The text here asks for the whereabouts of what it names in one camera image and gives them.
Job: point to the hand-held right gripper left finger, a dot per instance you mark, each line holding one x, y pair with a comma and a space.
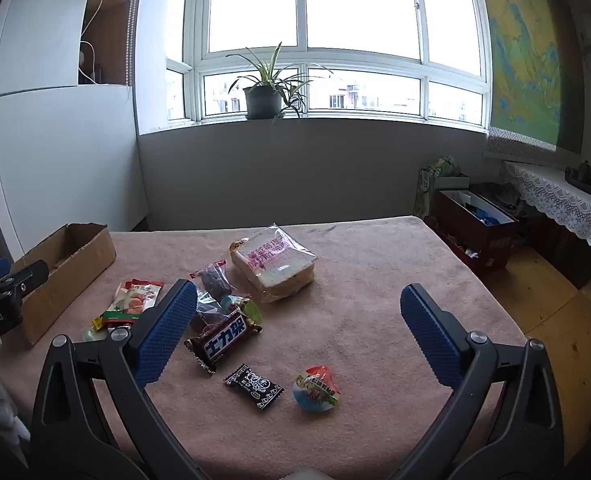
168, 332

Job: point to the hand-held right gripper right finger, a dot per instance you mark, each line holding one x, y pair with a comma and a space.
433, 337

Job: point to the brown cardboard box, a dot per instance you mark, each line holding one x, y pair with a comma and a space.
65, 280

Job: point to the dark brown chocolate bar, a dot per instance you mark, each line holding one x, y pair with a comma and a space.
223, 342

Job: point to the dark snack clear packet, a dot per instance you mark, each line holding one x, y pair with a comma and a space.
215, 277

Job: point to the small black candy packet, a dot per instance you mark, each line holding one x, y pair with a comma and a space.
253, 386

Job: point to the red lid jelly cup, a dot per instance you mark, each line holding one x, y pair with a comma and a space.
318, 390

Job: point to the red green chicken snack packet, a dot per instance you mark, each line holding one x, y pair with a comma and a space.
135, 300

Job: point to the clear purple snack packet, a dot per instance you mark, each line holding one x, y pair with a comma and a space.
210, 312

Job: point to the small yellow candy packet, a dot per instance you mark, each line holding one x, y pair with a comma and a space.
98, 323

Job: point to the dark red storage box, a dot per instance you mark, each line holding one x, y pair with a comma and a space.
475, 240

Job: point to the white cabinet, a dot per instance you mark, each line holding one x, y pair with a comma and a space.
65, 160

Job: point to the sliced bread packet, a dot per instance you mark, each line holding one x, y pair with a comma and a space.
275, 265

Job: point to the green carton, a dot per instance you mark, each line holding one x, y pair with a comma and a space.
424, 185

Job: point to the lace-covered side table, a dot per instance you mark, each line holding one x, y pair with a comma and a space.
560, 200

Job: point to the dark ornament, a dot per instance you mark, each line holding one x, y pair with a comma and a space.
583, 178

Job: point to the potted spider plant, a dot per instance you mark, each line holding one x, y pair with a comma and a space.
263, 102

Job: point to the white framed window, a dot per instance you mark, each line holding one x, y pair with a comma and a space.
300, 55

